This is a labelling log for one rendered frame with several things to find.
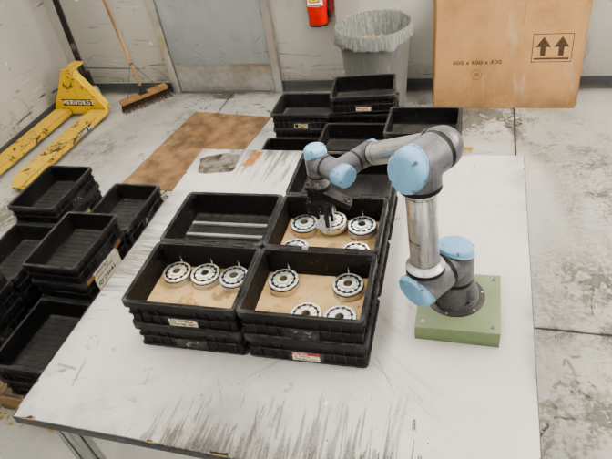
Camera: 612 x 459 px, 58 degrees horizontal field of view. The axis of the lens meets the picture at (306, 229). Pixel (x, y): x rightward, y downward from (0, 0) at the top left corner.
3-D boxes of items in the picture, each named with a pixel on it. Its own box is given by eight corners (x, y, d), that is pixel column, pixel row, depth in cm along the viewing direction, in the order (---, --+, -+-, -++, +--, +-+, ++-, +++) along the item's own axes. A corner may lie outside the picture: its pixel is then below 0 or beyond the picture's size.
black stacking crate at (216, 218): (288, 219, 221) (283, 195, 214) (268, 270, 199) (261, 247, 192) (197, 214, 231) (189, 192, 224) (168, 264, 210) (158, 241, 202)
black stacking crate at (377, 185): (398, 177, 232) (397, 153, 225) (389, 221, 211) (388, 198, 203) (306, 175, 243) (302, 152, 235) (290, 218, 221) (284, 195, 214)
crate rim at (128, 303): (262, 251, 193) (261, 246, 191) (235, 317, 171) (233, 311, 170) (159, 245, 203) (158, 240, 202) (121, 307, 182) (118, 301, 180)
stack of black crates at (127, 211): (134, 227, 344) (114, 182, 322) (177, 230, 335) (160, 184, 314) (100, 272, 315) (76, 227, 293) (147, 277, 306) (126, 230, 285)
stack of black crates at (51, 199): (78, 223, 355) (48, 165, 326) (119, 226, 346) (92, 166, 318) (42, 267, 326) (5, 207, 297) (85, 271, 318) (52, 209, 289)
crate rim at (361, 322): (378, 258, 183) (377, 252, 181) (364, 329, 161) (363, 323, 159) (262, 251, 193) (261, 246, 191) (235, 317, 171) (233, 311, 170)
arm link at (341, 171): (364, 158, 175) (341, 146, 182) (338, 174, 170) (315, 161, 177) (365, 178, 180) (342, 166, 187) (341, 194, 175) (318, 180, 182)
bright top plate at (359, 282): (363, 273, 185) (363, 272, 185) (362, 296, 177) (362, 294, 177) (333, 274, 187) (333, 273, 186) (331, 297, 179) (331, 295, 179)
